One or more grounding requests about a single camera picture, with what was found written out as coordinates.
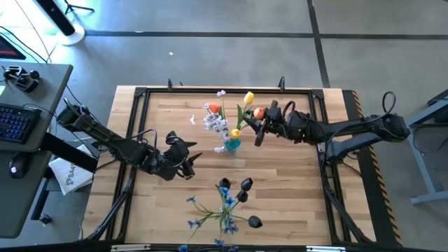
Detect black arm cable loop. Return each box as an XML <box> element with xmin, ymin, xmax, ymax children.
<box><xmin>381</xmin><ymin>90</ymin><xmax>398</xmax><ymax>118</ymax></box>

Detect black clamp tool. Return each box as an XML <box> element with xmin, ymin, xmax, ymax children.
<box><xmin>3</xmin><ymin>65</ymin><xmax>40</xmax><ymax>94</ymax></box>

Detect blue glass vase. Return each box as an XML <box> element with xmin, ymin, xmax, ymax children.
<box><xmin>223</xmin><ymin>138</ymin><xmax>242</xmax><ymax>153</ymax></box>

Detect grey metal table frame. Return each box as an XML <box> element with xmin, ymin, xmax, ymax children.
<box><xmin>395</xmin><ymin>89</ymin><xmax>448</xmax><ymax>206</ymax></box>

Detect black desk leg beam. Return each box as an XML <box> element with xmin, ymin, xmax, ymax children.
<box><xmin>40</xmin><ymin>132</ymin><xmax>99</xmax><ymax>173</ymax></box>

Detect white black tower fan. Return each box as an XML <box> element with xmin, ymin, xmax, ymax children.
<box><xmin>34</xmin><ymin>0</ymin><xmax>87</xmax><ymax>46</ymax></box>

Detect black tripod legs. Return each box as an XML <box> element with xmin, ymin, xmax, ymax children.
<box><xmin>62</xmin><ymin>0</ymin><xmax>95</xmax><ymax>13</ymax></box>

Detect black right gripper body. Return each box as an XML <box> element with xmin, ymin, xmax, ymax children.
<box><xmin>255</xmin><ymin>100</ymin><xmax>300</xmax><ymax>147</ymax></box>

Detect silver metal bracket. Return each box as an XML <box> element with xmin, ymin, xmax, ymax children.
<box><xmin>306</xmin><ymin>245</ymin><xmax>347</xmax><ymax>252</ymax></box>
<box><xmin>111</xmin><ymin>244</ymin><xmax>151</xmax><ymax>252</ymax></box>

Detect grey desk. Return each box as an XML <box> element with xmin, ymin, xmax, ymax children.
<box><xmin>0</xmin><ymin>62</ymin><xmax>74</xmax><ymax>239</ymax></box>

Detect black panel hazard-striped edge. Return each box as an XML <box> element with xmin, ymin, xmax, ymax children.
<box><xmin>341</xmin><ymin>89</ymin><xmax>404</xmax><ymax>246</ymax></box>

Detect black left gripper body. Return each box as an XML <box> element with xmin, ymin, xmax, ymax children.
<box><xmin>155</xmin><ymin>131</ymin><xmax>196</xmax><ymax>181</ymax></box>

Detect orange artificial tulip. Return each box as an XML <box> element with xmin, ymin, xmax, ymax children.
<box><xmin>203</xmin><ymin>102</ymin><xmax>222</xmax><ymax>115</ymax></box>
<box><xmin>244</xmin><ymin>106</ymin><xmax>266</xmax><ymax>121</ymax></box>

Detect black keyboard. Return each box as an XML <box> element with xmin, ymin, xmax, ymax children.
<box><xmin>0</xmin><ymin>103</ymin><xmax>42</xmax><ymax>145</ymax></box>

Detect white artificial flower spray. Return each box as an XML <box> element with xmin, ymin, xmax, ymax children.
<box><xmin>204</xmin><ymin>112</ymin><xmax>232</xmax><ymax>154</ymax></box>
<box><xmin>216</xmin><ymin>90</ymin><xmax>228</xmax><ymax>118</ymax></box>

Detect black aluminium table frame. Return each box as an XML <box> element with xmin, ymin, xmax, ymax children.
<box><xmin>83</xmin><ymin>85</ymin><xmax>374</xmax><ymax>246</ymax></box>

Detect black computer mouse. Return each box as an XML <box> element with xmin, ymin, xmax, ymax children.
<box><xmin>8</xmin><ymin>155</ymin><xmax>29</xmax><ymax>179</ymax></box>

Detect blue artificial flower spray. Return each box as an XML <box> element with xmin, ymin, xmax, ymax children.
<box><xmin>185</xmin><ymin>186</ymin><xmax>237</xmax><ymax>228</ymax></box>
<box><xmin>177</xmin><ymin>223</ymin><xmax>239</xmax><ymax>252</ymax></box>

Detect white printed bag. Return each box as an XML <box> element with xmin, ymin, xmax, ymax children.
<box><xmin>48</xmin><ymin>145</ymin><xmax>94</xmax><ymax>195</ymax></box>

